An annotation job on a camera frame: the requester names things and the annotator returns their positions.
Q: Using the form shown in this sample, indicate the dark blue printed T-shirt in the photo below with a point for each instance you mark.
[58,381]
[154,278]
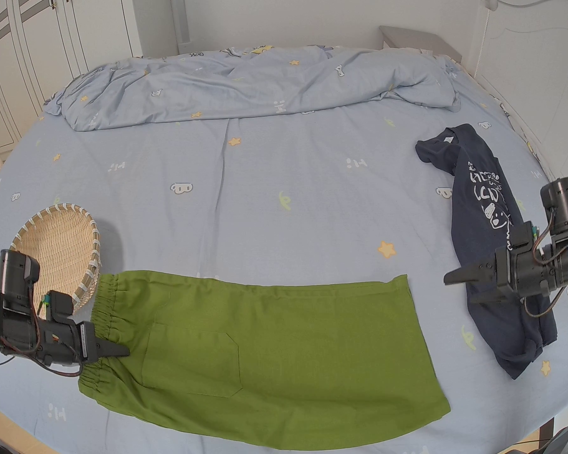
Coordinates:
[461,234]

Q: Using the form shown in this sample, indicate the bed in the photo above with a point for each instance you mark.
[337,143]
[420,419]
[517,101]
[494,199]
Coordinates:
[312,182]

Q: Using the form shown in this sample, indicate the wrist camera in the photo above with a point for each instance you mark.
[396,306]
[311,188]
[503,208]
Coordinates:
[520,238]
[59,306]

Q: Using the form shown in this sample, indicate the grey bedside table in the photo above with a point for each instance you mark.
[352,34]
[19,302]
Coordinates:
[407,38]

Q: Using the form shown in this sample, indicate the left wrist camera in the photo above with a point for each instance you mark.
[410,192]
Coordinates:
[59,306]

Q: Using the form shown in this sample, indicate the white wardrobe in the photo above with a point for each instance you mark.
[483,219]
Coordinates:
[28,40]

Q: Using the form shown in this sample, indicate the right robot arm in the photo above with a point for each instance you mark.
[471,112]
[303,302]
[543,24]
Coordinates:
[563,206]

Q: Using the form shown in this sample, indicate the green shorts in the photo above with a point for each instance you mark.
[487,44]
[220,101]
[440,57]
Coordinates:
[288,348]

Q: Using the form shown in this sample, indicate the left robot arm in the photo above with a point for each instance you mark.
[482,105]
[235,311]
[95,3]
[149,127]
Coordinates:
[16,277]

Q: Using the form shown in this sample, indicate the grey wall pipe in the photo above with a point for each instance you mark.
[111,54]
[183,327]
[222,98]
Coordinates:
[182,17]

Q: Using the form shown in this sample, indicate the round woven basket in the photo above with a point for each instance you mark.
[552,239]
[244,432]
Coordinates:
[52,244]

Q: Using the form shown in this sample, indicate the pale blue quilt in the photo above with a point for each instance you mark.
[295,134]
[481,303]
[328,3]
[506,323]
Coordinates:
[217,88]

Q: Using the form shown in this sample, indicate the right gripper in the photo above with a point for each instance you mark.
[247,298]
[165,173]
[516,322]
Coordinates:
[525,272]

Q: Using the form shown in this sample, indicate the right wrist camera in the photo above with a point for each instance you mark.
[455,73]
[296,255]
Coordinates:
[520,238]

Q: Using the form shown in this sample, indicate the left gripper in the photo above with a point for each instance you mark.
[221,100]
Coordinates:
[68,343]

